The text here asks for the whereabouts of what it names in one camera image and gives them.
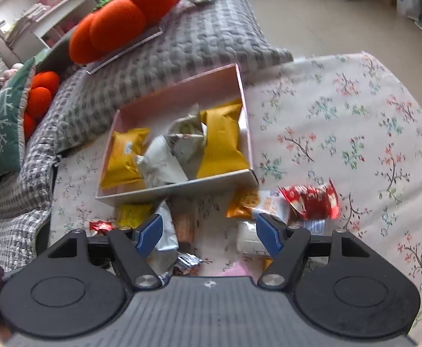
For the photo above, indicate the large orange pumpkin cushion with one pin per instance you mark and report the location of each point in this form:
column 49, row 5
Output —
column 124, row 18

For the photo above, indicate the long white snack packet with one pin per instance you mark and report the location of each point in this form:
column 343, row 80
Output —
column 167, row 240

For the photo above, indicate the green cushion white pattern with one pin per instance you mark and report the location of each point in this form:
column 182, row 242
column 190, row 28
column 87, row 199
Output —
column 5, row 123

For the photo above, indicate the silver candy wrapper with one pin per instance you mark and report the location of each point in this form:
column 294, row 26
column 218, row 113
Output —
column 187, row 261

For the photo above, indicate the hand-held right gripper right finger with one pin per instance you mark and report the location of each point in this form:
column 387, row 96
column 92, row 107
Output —
column 268, row 236

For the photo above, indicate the grey checked quilt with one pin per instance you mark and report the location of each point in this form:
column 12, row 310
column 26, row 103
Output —
column 196, row 43

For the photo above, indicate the thin flat board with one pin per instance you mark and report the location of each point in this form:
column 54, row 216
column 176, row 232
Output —
column 124, row 52

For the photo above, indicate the orange white biscuit packet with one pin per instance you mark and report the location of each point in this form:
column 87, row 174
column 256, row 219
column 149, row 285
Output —
column 249, row 204

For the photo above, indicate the yellow snack packet white print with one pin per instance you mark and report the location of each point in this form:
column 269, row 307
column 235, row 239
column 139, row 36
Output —
column 122, row 166

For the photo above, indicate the silver pink cardboard box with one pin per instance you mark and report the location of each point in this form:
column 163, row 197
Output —
column 182, row 94

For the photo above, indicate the plain yellow snack packet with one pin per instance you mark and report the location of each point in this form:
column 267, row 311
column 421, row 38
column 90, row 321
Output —
column 222, row 144

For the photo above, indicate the brown wafer packet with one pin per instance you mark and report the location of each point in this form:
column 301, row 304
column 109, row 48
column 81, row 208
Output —
column 185, row 227

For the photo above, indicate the small red candy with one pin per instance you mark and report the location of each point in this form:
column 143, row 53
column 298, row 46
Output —
column 100, row 226

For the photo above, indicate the small white snack packet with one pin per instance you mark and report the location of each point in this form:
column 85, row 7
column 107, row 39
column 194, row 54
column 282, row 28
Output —
column 249, row 238

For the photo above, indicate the red white snack packet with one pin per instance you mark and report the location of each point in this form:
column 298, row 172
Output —
column 310, row 197

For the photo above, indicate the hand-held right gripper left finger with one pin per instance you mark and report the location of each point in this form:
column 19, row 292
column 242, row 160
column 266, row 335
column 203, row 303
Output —
column 149, row 234

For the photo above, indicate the silver snack packet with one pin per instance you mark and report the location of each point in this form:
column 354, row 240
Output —
column 185, row 151
column 189, row 121

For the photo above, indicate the small yellow snack packet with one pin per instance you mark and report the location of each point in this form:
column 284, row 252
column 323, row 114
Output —
column 133, row 214

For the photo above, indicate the white bookshelf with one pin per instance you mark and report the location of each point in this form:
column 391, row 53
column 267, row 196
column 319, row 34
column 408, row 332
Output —
column 63, row 3

